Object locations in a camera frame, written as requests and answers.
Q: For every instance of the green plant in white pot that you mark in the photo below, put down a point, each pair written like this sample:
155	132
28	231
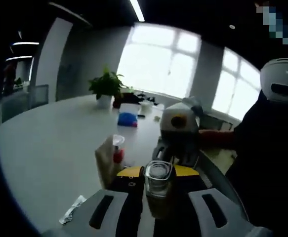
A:
104	85

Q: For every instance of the small clear skincare sachet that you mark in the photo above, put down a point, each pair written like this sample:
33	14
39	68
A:
72	211

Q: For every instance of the blue packet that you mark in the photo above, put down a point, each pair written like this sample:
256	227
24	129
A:
127	119

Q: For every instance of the white skincare tube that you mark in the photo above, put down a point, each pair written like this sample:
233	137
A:
105	160

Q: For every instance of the dark red pot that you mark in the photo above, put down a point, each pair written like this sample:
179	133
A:
126	98

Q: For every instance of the person in dark clothing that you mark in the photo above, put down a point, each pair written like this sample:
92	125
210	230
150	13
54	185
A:
269	160

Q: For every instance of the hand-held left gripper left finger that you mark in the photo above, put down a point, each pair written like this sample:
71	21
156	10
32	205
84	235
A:
104	209

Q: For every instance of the grey mesh office chair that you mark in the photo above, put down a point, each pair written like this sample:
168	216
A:
218	172

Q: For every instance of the clear square skincare bottle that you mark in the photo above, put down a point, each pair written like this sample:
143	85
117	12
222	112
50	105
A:
158	182

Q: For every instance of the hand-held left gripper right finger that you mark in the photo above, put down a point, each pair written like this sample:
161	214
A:
220	212

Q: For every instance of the white card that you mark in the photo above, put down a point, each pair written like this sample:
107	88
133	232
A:
130	108

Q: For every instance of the white chest device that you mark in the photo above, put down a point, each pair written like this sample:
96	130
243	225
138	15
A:
274	74

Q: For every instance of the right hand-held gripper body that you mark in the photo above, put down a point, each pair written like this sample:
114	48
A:
178	133

